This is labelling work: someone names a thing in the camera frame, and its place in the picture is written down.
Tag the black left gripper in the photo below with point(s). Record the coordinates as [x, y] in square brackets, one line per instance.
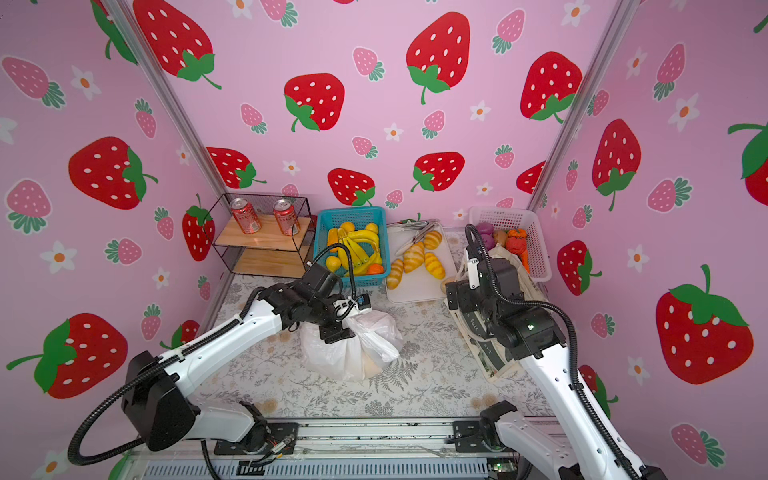
[337, 332]

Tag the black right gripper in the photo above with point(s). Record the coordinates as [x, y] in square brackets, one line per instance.
[464, 289]

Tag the white plastic bag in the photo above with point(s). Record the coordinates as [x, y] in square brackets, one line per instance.
[375, 345]

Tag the beige canvas tote bag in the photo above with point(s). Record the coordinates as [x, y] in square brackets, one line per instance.
[498, 348]

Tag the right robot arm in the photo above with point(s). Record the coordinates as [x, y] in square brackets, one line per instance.
[542, 340]

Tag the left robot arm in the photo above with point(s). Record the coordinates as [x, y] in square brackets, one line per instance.
[156, 397]

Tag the yellow striped bread roll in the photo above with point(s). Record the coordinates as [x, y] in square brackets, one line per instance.
[434, 266]

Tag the orange carrot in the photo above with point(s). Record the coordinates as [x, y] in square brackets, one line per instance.
[524, 256]

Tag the white plastic tray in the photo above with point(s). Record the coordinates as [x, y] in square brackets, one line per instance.
[419, 285]

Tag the red tomato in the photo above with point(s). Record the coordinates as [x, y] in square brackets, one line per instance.
[516, 246]

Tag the brown potato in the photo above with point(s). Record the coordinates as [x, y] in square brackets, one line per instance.
[500, 237]

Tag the white plastic basket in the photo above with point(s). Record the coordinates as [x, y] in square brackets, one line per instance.
[509, 218]

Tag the yellow lemon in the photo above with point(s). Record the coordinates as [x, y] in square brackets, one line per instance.
[333, 263]

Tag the purple onion back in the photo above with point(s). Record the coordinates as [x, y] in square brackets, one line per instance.
[485, 228]

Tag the small orange tangerine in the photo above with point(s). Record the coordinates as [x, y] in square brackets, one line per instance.
[375, 269]

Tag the small striped bread roll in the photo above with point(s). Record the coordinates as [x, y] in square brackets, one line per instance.
[432, 239]

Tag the small striped bread loaf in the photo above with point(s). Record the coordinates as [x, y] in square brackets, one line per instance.
[395, 277]

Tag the long striped bread loaf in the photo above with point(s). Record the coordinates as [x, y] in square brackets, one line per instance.
[414, 257]

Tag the metal tongs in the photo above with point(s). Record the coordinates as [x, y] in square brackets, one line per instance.
[420, 227]

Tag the teal plastic basket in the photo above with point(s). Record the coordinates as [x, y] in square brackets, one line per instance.
[360, 217]

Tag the red soda can right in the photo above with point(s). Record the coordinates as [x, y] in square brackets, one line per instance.
[286, 217]

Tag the red soda can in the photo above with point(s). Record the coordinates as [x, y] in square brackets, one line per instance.
[245, 215]
[286, 217]

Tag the red soda can left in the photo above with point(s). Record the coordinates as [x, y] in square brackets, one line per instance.
[245, 215]

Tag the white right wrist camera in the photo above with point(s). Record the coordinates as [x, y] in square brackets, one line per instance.
[473, 273]

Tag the black wire wooden shelf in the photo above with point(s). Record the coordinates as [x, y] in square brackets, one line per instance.
[267, 252]

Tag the metal base rail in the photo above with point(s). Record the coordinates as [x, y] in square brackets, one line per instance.
[374, 448]

